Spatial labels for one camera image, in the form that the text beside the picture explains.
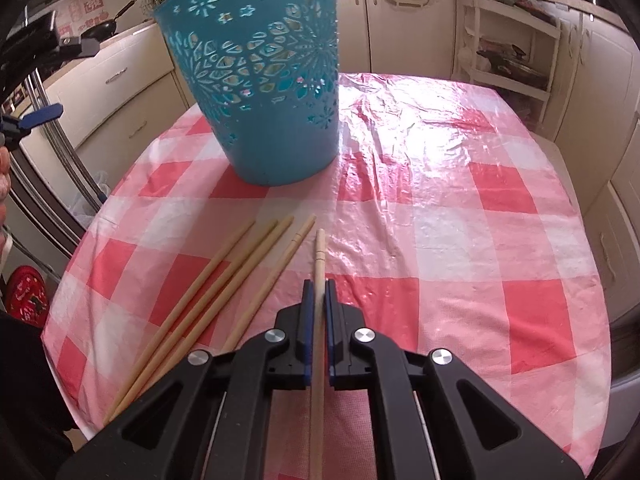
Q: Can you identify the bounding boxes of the slender wooden chopstick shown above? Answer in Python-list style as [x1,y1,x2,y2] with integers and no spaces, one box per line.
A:
[102,219,257,426]
[308,229,328,480]
[135,215,296,396]
[107,218,279,423]
[220,214,318,356]

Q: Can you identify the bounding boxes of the dark cooking pot with lid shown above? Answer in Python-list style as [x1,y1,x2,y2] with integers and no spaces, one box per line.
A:
[477,44,547,87]

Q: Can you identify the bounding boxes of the blue perforated plastic bucket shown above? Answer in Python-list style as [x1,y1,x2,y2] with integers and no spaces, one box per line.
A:
[152,0,342,187]

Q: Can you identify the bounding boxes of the white trolley cart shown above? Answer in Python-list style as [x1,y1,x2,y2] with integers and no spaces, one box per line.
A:
[457,0,564,112]

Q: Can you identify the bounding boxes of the person's left leg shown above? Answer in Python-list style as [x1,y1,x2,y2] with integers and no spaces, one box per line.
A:
[0,310,77,443]

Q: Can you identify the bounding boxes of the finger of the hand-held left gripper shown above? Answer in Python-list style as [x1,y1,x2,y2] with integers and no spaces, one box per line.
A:
[0,9,102,74]
[0,103,65,151]

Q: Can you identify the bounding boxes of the white cabinet with small drawers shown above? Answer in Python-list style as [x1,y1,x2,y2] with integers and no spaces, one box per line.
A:
[537,0,640,358]

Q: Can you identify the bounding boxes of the red white checked tablecloth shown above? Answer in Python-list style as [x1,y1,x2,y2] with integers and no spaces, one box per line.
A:
[42,71,614,480]

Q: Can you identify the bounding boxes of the black frying pan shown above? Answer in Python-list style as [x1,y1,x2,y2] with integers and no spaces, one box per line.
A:
[80,0,139,42]

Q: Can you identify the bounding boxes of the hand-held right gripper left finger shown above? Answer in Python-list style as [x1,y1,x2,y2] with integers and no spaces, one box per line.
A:
[55,279,317,480]

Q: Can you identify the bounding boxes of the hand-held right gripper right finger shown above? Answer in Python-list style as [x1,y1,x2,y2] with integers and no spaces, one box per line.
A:
[324,279,587,480]

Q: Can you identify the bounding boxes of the person's left hand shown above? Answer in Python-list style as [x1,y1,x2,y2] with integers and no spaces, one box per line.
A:
[0,146,13,207]

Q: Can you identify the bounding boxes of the red wall stickers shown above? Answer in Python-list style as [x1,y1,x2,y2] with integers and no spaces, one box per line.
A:
[52,0,107,37]

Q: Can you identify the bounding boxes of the red patterned plush slipper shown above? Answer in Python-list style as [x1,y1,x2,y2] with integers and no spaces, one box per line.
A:
[5,266,51,327]

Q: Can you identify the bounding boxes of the white lower door cabinets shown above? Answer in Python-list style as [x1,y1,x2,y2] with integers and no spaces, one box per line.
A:
[335,0,477,77]

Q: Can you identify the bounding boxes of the white cabinet with wide drawers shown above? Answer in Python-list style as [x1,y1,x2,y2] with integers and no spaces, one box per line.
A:
[42,20,194,177]

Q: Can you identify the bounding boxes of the white plastic bag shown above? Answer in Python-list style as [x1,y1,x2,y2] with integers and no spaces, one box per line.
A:
[75,170,110,229]

